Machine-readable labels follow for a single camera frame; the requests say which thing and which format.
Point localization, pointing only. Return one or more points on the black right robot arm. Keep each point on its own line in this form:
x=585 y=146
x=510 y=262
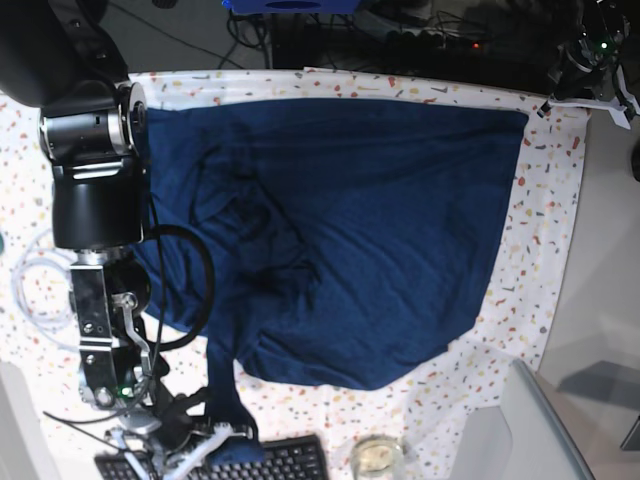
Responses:
x=56 y=58

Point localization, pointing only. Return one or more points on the black computer keyboard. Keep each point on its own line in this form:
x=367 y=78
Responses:
x=294 y=458

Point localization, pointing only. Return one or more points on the clear glass jar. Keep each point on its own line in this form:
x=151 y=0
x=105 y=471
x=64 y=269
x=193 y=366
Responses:
x=377 y=457

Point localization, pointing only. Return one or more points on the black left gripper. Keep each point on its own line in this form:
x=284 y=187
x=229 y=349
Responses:
x=586 y=70

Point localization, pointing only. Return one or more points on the grey monitor edge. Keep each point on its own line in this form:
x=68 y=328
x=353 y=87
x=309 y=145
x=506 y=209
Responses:
x=541 y=446

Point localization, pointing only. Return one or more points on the dark blue t-shirt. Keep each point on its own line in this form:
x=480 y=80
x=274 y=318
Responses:
x=352 y=240

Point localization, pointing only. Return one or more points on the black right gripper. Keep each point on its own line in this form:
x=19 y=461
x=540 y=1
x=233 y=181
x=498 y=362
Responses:
x=163 y=424

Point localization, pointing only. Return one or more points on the terrazzo patterned tablecloth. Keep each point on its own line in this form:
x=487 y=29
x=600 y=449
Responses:
x=426 y=409

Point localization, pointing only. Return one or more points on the blue box at top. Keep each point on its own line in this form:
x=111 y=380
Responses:
x=244 y=7

